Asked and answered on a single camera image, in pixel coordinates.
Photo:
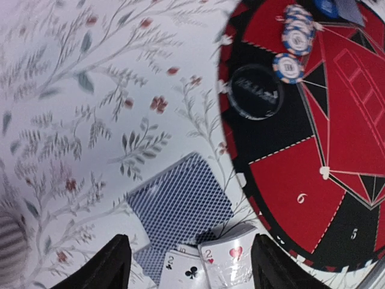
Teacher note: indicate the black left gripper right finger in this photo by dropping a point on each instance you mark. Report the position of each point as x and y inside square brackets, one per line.
[272, 268]

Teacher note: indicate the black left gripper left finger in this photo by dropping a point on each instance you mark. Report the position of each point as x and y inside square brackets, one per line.
[109, 268]

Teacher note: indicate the two of hearts card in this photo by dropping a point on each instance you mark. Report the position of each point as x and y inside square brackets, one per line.
[227, 260]

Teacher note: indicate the two of clubs card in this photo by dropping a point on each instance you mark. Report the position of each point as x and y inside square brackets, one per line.
[182, 270]

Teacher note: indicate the blue playing card deck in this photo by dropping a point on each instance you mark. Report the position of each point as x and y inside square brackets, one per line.
[180, 205]

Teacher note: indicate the black dealer button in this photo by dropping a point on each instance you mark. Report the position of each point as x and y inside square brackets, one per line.
[255, 92]

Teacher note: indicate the white blue chip row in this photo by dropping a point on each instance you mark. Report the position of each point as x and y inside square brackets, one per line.
[297, 38]

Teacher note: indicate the blue small blind button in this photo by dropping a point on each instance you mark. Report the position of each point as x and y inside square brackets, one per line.
[327, 8]

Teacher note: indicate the blue card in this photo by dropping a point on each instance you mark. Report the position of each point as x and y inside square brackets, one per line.
[348, 10]

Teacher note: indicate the striped ceramic mug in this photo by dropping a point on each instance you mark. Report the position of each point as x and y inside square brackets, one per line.
[14, 244]

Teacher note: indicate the round red black poker mat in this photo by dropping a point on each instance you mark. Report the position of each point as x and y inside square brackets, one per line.
[313, 172]

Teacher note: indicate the floral patterned tablecloth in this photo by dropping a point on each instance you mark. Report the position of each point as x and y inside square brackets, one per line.
[97, 99]

